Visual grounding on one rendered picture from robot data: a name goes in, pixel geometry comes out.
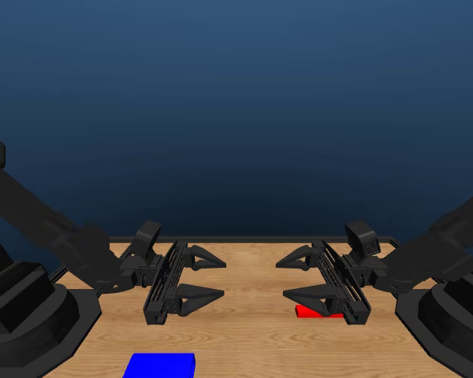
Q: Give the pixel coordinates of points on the blue hollow socket block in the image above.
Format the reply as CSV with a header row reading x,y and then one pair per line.
x,y
159,366

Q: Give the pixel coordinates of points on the black table frame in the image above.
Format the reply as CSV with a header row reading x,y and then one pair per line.
x,y
240,239

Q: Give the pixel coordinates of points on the thin red peg bar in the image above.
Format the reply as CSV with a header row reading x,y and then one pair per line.
x,y
305,312

